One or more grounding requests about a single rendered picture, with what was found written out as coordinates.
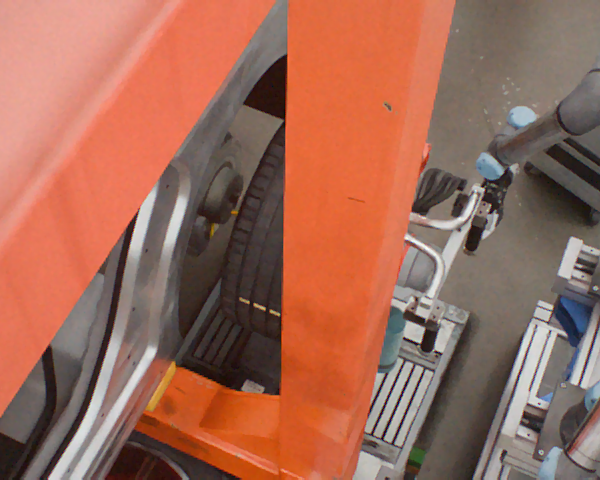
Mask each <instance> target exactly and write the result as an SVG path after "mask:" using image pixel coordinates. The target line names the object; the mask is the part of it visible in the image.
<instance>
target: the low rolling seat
mask: <svg viewBox="0 0 600 480"><path fill-rule="evenodd" d="M524 172H525V173H526V174H527V175H529V176H540V175H542V174H543V173H545V174H547V175H548V176H550V177H551V178H553V179H554V180H555V181H557V182H558V184H559V185H561V186H563V187H565V188H566V189H567V190H569V191H570V192H572V193H573V194H574V195H576V196H578V197H580V198H581V199H582V200H584V202H585V203H587V204H588V205H589V206H591V207H592V209H591V211H590V213H589V214H590V216H589V217H590V219H589V223H590V224H592V225H597V224H598V222H599V220H600V125H599V126H598V127H596V128H594V129H592V130H589V131H587V132H586V133H585V134H583V135H581V136H578V137H573V136H570V137H568V138H566V139H564V140H562V141H559V142H557V143H555V144H553V145H551V146H549V147H547V149H544V150H542V151H540V152H538V153H536V154H534V155H532V156H529V157H527V162H525V164H524Z"/></svg>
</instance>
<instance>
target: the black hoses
mask: <svg viewBox="0 0 600 480"><path fill-rule="evenodd" d="M467 181H468V180H467V179H465V178H461V177H459V176H456V175H453V174H451V173H450V172H448V171H442V170H440V169H438V168H431V169H428V170H427V171H426V173H425V174H424V177H423V180H422V184H421V187H420V190H419V193H418V196H417V200H416V202H415V203H412V206H411V210H410V212H414V213H417V214H420V215H423V216H428V214H429V210H430V209H429V208H432V207H434V206H436V205H438V204H440V203H442V202H444V201H445V200H447V198H449V197H450V196H452V195H453V194H454V192H455V190H456V189H457V190H459V191H463V190H464V187H466V185H467ZM444 185H445V186H444ZM443 187H444V188H443ZM442 189H443V190H442ZM441 190H442V191H441ZM440 191H441V192H440Z"/></svg>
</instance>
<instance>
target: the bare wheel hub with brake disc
mask: <svg viewBox="0 0 600 480"><path fill-rule="evenodd" d="M242 161H243V148H242V143H241V141H240V140H239V139H238V138H235V137H231V136H229V135H226V136H225V139H224V141H223V143H222V146H221V148H220V151H219V153H218V155H217V158H215V160H214V163H213V166H212V168H211V171H210V173H209V176H208V179H207V182H206V185H205V188H204V191H203V194H202V197H201V201H200V204H199V207H197V210H196V213H195V216H196V214H199V215H201V216H204V218H206V219H208V228H207V230H206V232H208V233H209V237H210V230H211V223H212V222H213V223H215V224H214V231H213V234H214V232H215V231H217V229H218V228H219V226H220V225H224V224H225V223H227V222H228V220H229V219H230V218H231V215H232V214H231V211H227V209H226V206H227V202H228V198H229V196H230V194H231V192H232V191H233V190H235V189H238V190H239V191H240V192H241V194H242V191H243V184H244V179H243V175H242V174H241V169H242Z"/></svg>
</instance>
